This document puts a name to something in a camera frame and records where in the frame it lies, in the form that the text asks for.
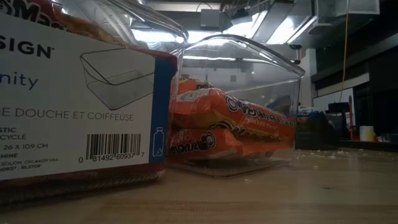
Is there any black equipment stand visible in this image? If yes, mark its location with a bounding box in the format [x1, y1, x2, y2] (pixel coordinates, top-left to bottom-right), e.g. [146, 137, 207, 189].
[328, 101, 351, 140]

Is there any clear plastic bin with label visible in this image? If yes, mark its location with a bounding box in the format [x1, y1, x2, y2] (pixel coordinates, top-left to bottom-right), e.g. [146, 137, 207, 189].
[0, 0, 190, 208]

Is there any red metal stand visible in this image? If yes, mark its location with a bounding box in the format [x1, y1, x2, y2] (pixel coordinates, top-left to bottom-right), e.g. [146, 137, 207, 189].
[347, 95, 355, 141]

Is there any grey ceiling box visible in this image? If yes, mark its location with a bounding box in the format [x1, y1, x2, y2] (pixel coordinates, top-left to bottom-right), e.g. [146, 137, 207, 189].
[200, 8, 222, 29]

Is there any white ventilation duct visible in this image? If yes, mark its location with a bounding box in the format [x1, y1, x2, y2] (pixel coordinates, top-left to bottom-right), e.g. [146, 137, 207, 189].
[307, 0, 381, 35]

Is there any blue Maruchan ramen pack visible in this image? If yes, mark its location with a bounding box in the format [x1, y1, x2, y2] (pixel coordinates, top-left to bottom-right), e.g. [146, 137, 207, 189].
[297, 106, 326, 121]
[267, 95, 296, 116]

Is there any hanging yellow cable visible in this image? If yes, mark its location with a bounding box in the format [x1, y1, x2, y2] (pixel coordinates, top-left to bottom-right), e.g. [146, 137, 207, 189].
[339, 0, 349, 94]

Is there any orange Maruchan ramen pack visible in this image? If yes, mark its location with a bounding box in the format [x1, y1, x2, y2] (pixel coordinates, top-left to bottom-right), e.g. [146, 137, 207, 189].
[172, 88, 296, 141]
[177, 78, 215, 94]
[167, 128, 293, 159]

